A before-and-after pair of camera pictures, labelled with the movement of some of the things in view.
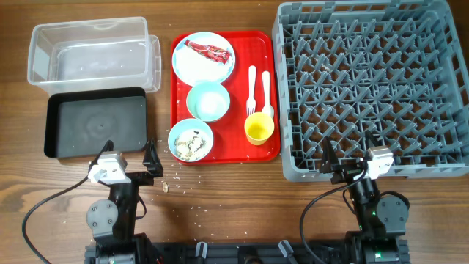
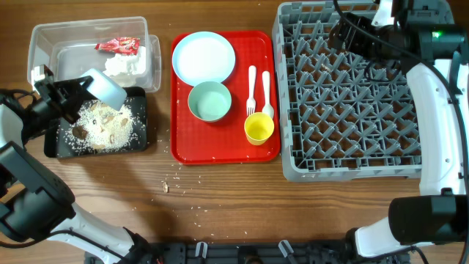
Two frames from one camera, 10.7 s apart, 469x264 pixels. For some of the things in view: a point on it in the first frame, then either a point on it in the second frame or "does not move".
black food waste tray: x=79 y=122 does not move
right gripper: x=350 y=173 → x=338 y=35
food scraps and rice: x=190 y=144 → x=100 y=129
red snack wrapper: x=215 y=53 → x=123 y=45
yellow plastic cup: x=259 y=127 does not move
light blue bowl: x=190 y=140 → x=106 y=89
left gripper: x=154 y=166 → x=60 y=97
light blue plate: x=193 y=67 does not move
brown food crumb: x=165 y=187 does not move
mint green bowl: x=208 y=101 does not move
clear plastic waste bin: x=111 y=53 does not move
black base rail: x=243 y=253 does not move
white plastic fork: x=250 y=103 does not move
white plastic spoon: x=267 y=110 does not move
